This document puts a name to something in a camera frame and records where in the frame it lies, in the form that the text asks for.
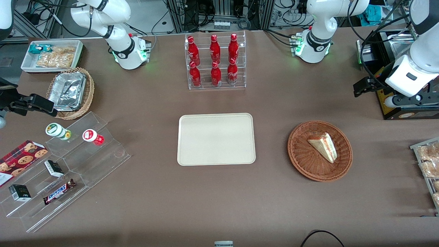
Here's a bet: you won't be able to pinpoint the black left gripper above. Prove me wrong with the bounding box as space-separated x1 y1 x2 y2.
353 64 395 98

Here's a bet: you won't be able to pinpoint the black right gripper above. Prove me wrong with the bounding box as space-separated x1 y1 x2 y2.
0 93 58 117

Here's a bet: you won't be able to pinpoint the triangle sandwich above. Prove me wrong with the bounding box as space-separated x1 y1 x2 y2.
307 133 338 164

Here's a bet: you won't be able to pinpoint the light oval wicker basket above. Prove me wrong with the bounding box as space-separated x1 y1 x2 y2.
46 67 95 120

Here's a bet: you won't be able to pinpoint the tray of packaged pastries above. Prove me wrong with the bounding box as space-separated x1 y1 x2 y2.
410 137 439 216

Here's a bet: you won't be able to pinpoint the brown round wicker basket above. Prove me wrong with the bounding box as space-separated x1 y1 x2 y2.
287 120 353 182

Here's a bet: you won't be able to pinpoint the cream plastic tray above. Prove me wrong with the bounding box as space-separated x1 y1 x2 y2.
177 113 256 166

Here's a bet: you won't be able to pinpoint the stacked aluminium foil trays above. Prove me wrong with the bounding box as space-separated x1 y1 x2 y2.
48 71 87 111

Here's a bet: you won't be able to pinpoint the green sunflower yogurt cup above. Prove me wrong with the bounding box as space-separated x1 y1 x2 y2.
46 123 72 140

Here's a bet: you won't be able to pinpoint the white rectangular bin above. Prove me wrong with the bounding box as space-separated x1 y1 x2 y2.
21 40 84 73

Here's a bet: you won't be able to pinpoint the clear bag of crackers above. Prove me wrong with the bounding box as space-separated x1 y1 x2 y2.
36 51 71 68
51 46 76 61

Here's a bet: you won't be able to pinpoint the teal snack packet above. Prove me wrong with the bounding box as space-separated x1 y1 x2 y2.
28 44 55 55

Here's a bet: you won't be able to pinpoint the red strawberry yogurt cup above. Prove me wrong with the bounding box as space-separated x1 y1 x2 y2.
82 129 105 146

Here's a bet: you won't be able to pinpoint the red chocolate chip cookie box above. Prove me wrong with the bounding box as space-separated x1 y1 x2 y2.
0 140 48 187

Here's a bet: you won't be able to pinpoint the small black carton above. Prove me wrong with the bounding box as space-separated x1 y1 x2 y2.
44 160 64 178
9 184 32 201

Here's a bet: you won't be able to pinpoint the teal cloth bundle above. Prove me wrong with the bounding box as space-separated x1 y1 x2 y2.
364 5 388 23

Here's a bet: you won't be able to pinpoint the clear acrylic step stand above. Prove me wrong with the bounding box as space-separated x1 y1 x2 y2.
0 111 131 233

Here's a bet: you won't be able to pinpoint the Snickers chocolate bar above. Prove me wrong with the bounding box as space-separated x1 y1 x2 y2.
43 179 76 205

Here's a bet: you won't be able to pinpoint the red cola bottle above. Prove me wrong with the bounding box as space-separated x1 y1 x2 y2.
228 33 239 64
227 58 238 84
211 61 222 86
210 34 221 64
190 61 202 87
187 36 201 66

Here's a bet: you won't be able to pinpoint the clear acrylic bottle rack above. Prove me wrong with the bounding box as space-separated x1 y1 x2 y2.
185 31 247 90

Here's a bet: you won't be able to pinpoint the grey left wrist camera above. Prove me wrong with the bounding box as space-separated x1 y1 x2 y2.
384 93 439 109

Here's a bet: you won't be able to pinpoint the black cable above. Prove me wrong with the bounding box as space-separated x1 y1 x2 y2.
300 230 345 247

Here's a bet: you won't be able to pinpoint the aluminium equipment frame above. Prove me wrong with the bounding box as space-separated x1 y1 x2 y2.
165 0 275 33

